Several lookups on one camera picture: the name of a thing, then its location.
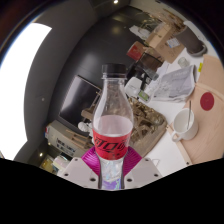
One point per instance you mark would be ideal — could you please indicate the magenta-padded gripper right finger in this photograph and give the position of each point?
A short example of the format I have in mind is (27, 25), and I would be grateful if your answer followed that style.
(143, 171)

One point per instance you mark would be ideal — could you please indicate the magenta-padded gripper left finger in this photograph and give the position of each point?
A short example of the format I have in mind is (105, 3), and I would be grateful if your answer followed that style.
(78, 171)

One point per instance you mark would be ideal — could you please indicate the clear red-labelled drink bottle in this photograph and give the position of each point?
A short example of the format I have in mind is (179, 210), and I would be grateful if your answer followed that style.
(111, 143)

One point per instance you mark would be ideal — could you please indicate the white plaster sculpture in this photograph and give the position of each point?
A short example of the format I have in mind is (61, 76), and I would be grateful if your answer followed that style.
(60, 162)

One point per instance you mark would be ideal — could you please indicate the white plaster bust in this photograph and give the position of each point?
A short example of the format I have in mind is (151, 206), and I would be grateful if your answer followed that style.
(83, 126)

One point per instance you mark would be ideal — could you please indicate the white mug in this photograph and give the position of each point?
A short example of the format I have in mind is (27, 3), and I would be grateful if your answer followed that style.
(180, 125)

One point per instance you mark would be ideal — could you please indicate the wooden easel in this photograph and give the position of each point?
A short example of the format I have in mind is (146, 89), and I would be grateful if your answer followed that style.
(89, 113)

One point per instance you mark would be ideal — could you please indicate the green-labelled spray bottle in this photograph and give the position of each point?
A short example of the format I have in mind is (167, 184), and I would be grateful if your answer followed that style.
(144, 95)

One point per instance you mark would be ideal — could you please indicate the white chair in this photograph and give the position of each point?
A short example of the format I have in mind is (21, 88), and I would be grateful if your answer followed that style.
(132, 86)

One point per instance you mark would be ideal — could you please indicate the newspaper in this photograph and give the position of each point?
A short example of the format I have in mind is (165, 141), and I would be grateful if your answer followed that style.
(175, 85)

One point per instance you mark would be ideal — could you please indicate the flat round red coaster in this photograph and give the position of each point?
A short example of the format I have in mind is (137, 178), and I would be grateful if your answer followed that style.
(207, 101)

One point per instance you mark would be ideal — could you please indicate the large ceiling light panel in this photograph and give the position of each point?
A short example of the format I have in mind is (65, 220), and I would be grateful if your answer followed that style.
(20, 90)

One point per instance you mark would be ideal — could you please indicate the dark brown crate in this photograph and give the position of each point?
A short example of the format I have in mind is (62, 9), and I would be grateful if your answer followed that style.
(150, 61)

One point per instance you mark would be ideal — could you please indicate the yellow tag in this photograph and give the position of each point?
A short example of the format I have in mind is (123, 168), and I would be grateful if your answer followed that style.
(200, 67)

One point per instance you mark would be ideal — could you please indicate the red box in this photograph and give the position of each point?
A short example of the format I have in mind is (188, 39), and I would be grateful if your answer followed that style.
(136, 51)

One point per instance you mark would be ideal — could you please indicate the grey plant saucer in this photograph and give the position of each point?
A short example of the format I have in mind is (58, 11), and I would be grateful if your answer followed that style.
(201, 51)

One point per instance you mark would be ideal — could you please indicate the round ceiling light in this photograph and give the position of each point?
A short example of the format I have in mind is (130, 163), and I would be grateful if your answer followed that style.
(115, 1)

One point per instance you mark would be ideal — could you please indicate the black wall screen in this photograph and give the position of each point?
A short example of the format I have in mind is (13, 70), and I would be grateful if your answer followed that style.
(76, 100)

